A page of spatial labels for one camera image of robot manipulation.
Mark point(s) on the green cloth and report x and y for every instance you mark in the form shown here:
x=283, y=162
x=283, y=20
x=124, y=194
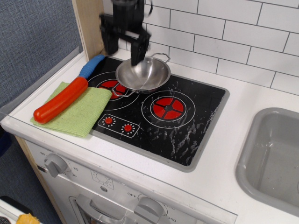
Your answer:
x=79, y=118

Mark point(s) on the small stainless steel pan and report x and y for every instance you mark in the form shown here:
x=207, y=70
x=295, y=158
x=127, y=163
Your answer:
x=144, y=78

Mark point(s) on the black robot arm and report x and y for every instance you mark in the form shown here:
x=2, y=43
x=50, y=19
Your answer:
x=126, y=23

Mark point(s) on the black toy stove top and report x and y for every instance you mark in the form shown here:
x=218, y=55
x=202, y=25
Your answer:
x=171, y=125

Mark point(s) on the beige wooden post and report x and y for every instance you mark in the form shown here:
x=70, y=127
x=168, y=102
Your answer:
x=87, y=13

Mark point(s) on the grey sink basin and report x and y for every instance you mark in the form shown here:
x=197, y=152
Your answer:
x=268, y=168

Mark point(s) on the red and blue spatula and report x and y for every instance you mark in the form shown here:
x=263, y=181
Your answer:
x=67, y=96

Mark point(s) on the grey timer knob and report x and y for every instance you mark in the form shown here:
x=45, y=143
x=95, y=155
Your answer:
x=55, y=164

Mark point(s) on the white toy oven front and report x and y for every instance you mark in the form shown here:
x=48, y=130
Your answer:
x=85, y=196

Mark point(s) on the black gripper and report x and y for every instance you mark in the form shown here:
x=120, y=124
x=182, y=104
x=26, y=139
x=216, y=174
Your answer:
x=126, y=23

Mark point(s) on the grey oven knob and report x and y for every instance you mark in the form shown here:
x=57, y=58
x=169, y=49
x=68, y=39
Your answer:
x=149, y=209

